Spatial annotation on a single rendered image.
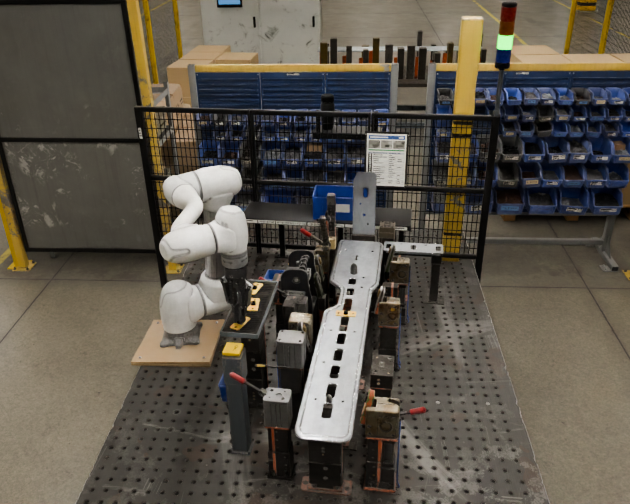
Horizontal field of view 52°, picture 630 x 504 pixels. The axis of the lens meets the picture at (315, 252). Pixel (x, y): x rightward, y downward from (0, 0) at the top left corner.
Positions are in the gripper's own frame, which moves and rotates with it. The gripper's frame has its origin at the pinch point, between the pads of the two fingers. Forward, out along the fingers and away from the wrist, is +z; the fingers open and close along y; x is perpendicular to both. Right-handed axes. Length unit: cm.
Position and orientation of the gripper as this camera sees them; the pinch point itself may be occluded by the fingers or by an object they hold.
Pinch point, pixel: (239, 313)
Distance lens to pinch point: 233.2
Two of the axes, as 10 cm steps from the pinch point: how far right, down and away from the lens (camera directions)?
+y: 8.9, 2.0, -4.1
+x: 4.6, -4.3, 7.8
